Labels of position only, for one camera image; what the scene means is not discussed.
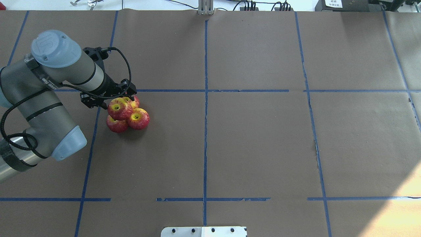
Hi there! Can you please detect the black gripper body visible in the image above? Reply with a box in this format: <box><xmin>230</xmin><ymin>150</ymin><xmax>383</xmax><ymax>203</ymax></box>
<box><xmin>80</xmin><ymin>47</ymin><xmax>137</xmax><ymax>110</ymax></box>

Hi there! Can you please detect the red yellow apple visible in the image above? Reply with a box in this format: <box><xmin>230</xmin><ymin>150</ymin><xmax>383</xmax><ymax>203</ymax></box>
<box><xmin>107</xmin><ymin>97</ymin><xmax>134</xmax><ymax>120</ymax></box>
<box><xmin>123</xmin><ymin>95</ymin><xmax>140</xmax><ymax>109</ymax></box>
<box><xmin>106</xmin><ymin>115</ymin><xmax>128</xmax><ymax>133</ymax></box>
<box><xmin>126</xmin><ymin>108</ymin><xmax>150</xmax><ymax>130</ymax></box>

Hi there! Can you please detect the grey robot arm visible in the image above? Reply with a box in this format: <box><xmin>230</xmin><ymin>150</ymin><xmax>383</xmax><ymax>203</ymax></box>
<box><xmin>1</xmin><ymin>30</ymin><xmax>137</xmax><ymax>183</ymax></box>

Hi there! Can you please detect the brown paper table cover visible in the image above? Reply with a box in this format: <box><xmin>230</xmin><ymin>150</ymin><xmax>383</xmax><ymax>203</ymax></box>
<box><xmin>1</xmin><ymin>10</ymin><xmax>420</xmax><ymax>237</ymax></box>

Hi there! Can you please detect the black computer box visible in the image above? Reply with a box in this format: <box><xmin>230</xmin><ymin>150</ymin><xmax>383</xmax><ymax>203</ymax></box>
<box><xmin>314</xmin><ymin>0</ymin><xmax>370</xmax><ymax>12</ymax></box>

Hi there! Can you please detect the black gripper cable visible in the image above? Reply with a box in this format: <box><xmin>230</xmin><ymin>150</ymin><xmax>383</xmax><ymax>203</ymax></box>
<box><xmin>0</xmin><ymin>47</ymin><xmax>132</xmax><ymax>150</ymax></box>

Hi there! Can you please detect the aluminium frame post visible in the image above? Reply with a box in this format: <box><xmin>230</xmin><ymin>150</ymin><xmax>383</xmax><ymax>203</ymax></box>
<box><xmin>197</xmin><ymin>0</ymin><xmax>215</xmax><ymax>15</ymax></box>

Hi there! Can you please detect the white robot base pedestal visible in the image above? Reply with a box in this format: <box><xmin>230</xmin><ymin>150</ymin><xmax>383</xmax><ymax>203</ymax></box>
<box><xmin>161</xmin><ymin>226</ymin><xmax>248</xmax><ymax>237</ymax></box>

